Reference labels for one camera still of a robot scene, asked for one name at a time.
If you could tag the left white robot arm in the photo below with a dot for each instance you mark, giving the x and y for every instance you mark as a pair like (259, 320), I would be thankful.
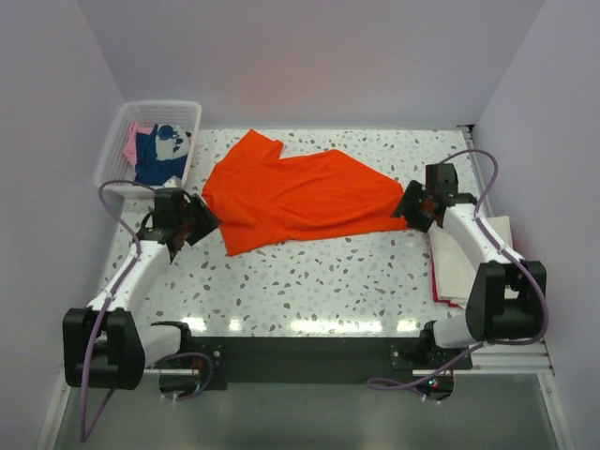
(102, 345)

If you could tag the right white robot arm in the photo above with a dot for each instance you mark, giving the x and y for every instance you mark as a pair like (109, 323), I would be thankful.
(507, 303)

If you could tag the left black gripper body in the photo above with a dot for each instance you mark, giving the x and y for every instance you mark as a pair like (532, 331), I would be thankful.
(182, 220)

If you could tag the navy blue printed t shirt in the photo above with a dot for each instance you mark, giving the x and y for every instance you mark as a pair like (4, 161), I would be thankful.
(162, 152)

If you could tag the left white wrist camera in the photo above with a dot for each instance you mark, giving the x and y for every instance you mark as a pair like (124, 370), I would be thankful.
(173, 182)

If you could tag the pink t shirt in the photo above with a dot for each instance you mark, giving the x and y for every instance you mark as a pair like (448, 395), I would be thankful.
(130, 148)

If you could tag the orange t shirt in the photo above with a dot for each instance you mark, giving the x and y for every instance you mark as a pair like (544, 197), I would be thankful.
(263, 198)

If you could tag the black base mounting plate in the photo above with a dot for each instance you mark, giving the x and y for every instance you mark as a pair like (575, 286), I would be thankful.
(384, 363)

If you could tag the aluminium frame rail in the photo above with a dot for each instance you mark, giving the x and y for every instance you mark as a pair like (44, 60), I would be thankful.
(513, 360)

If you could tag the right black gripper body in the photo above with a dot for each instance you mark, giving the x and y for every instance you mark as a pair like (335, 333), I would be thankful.
(427, 195)

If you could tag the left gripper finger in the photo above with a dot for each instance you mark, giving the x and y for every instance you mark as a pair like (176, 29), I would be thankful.
(200, 224)
(198, 205)

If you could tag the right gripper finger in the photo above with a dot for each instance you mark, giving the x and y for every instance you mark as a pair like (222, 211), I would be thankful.
(410, 210)
(414, 192)

